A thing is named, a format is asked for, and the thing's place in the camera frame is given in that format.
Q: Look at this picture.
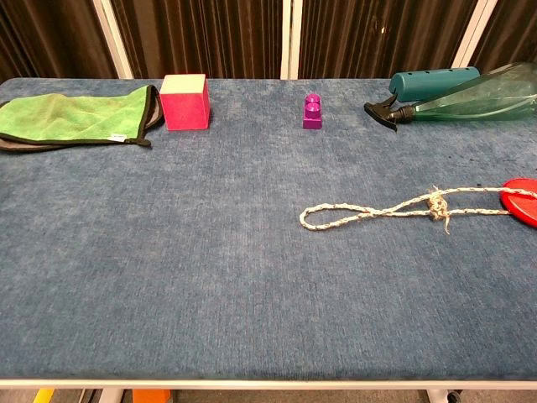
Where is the white braided rope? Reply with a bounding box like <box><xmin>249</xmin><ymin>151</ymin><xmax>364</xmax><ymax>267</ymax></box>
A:
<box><xmin>299</xmin><ymin>185</ymin><xmax>537</xmax><ymax>235</ymax></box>

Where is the red wooden disc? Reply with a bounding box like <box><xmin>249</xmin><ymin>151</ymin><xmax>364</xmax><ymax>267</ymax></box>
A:
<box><xmin>500</xmin><ymin>178</ymin><xmax>537</xmax><ymax>229</ymax></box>

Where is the purple toy building block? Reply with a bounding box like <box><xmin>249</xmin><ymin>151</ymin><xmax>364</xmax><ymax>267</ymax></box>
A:
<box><xmin>302</xmin><ymin>93</ymin><xmax>324</xmax><ymax>130</ymax></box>

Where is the pink cube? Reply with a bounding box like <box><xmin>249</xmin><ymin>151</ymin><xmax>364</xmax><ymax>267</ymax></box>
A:
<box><xmin>159</xmin><ymin>73</ymin><xmax>211</xmax><ymax>132</ymax></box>

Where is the dark brown curtain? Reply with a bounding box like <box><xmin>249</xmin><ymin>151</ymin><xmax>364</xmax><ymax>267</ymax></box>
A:
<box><xmin>0</xmin><ymin>0</ymin><xmax>537</xmax><ymax>84</ymax></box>

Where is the teal half-cylinder holder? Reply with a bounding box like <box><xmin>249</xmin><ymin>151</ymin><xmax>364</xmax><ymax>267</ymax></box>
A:
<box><xmin>388</xmin><ymin>65</ymin><xmax>482</xmax><ymax>103</ymax></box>

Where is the green microfiber cloth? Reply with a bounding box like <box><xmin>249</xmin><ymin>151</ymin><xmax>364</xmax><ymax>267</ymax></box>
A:
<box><xmin>0</xmin><ymin>84</ymin><xmax>161</xmax><ymax>148</ymax></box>

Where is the green spray bottle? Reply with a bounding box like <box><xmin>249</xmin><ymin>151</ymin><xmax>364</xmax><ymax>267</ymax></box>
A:
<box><xmin>362</xmin><ymin>61</ymin><xmax>537</xmax><ymax>133</ymax></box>

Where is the orange object under table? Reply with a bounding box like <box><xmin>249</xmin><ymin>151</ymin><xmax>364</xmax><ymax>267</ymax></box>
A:
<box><xmin>132</xmin><ymin>389</ymin><xmax>172</xmax><ymax>403</ymax></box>

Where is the white frame post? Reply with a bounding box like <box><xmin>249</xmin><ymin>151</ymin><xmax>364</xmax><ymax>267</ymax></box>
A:
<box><xmin>91</xmin><ymin>0</ymin><xmax>134</xmax><ymax>80</ymax></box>
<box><xmin>451</xmin><ymin>0</ymin><xmax>499</xmax><ymax>68</ymax></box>
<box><xmin>279</xmin><ymin>0</ymin><xmax>304</xmax><ymax>81</ymax></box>

